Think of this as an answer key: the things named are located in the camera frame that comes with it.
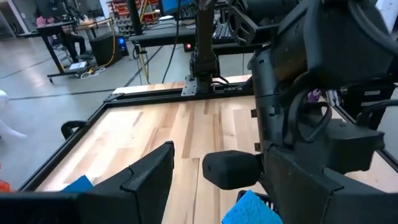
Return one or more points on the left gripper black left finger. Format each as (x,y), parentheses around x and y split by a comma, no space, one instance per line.
(109,205)

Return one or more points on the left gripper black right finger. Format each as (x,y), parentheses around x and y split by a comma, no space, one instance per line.
(311,202)

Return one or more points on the dark blue sponge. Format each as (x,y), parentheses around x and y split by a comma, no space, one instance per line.
(79,186)

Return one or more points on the light blue sponge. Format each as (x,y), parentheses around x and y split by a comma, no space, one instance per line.
(248,211)

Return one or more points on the orange spray bottle white trigger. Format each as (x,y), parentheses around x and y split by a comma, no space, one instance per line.
(7,132)

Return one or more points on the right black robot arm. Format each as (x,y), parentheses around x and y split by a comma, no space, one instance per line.
(342,37)

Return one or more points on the purple plastic bowl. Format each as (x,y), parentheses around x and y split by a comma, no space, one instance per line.
(314,95)

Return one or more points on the black keyboard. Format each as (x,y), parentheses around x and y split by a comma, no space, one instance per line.
(222,31)

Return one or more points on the black computer tower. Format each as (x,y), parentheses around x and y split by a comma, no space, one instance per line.
(105,49)

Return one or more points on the person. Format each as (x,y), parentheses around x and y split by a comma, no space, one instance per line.
(76,43)

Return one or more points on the monitor with blue screen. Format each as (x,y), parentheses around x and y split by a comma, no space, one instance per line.
(177,6)

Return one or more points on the shelf with red bins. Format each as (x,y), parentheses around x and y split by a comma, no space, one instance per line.
(124,12)

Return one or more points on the black aluminium table frame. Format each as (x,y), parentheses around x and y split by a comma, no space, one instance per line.
(155,96)

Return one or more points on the black frame desk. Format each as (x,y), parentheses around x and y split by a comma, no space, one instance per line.
(53,29)

